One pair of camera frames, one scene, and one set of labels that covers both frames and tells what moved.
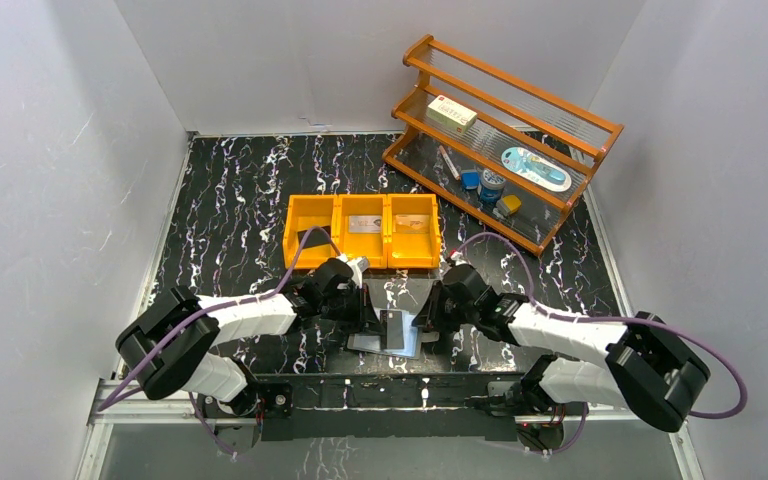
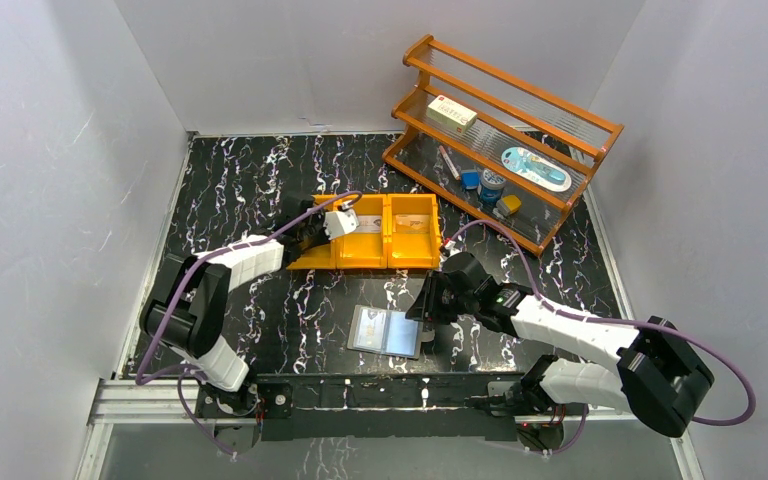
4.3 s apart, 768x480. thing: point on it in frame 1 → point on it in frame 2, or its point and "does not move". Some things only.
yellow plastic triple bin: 390,230 does not move
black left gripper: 358,304 → 317,234
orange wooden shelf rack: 511,155 does not move
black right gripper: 430,313 does not move
